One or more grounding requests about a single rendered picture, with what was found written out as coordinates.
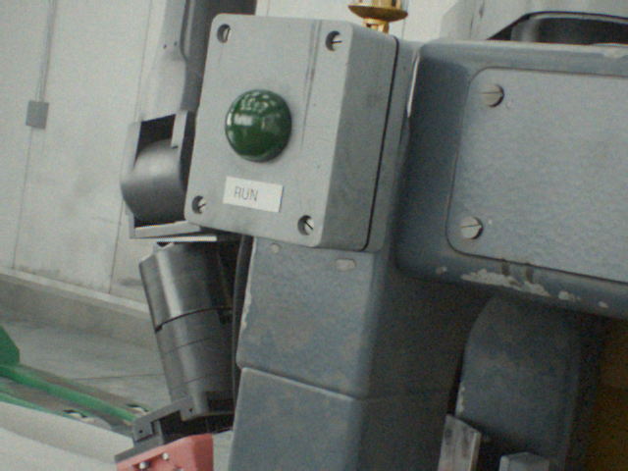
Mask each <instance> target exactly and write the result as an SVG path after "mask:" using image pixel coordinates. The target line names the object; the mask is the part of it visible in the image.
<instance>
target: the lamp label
mask: <svg viewBox="0 0 628 471"><path fill-rule="evenodd" d="M282 187H283V186H282V185H280V184H274V183H263V182H257V181H251V180H246V179H240V178H234V177H227V183H226V189H225V196H224V203H229V204H234V205H239V206H245V207H249V208H255V209H260V210H266V211H271V212H277V213H279V207H280V201H281V194H282Z"/></svg>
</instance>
